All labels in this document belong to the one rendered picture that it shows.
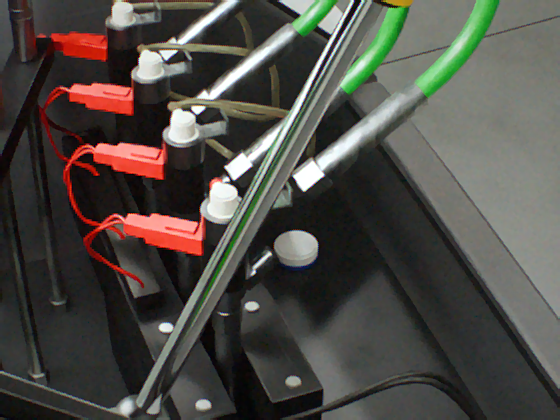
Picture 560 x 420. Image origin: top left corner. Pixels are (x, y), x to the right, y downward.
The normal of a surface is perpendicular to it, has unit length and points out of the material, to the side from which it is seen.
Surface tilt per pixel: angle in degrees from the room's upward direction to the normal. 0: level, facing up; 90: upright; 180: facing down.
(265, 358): 0
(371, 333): 0
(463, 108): 0
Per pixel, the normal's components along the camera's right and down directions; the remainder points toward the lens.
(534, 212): 0.01, -0.76
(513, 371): -0.93, 0.23
